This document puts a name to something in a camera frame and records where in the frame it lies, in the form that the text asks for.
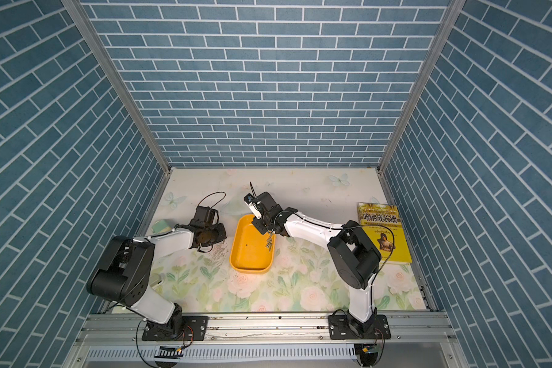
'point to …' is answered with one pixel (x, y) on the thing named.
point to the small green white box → (160, 226)
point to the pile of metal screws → (269, 241)
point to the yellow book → (382, 224)
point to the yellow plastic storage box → (248, 252)
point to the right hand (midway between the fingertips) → (261, 216)
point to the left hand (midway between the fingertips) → (229, 233)
